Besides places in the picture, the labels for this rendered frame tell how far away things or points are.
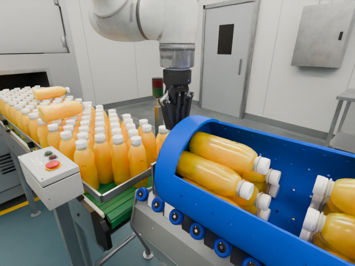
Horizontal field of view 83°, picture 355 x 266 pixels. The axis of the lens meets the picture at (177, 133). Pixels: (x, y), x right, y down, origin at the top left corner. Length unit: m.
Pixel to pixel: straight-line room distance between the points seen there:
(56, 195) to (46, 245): 1.41
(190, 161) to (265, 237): 0.23
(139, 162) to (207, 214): 0.38
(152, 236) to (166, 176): 0.27
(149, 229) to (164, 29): 0.59
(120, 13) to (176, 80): 0.19
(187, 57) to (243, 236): 0.40
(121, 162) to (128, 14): 0.50
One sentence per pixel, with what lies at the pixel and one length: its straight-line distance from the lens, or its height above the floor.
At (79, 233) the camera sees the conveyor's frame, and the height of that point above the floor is 0.60.
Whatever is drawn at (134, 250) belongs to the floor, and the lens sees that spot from 1.79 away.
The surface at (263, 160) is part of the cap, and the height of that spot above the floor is 1.17.
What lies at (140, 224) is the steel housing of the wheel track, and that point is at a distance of 0.76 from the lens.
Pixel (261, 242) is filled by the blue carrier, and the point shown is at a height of 1.09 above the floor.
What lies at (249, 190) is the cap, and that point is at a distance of 0.48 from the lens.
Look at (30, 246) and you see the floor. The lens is 2.11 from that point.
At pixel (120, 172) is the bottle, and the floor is 0.97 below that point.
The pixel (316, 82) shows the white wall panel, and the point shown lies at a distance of 3.92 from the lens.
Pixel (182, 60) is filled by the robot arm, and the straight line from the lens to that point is 0.50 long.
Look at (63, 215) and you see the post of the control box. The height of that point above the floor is 0.90.
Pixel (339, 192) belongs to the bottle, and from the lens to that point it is 0.49.
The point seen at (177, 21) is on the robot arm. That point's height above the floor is 1.47.
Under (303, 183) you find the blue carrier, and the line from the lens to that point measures 0.67.
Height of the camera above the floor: 1.41
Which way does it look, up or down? 23 degrees down
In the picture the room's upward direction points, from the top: straight up
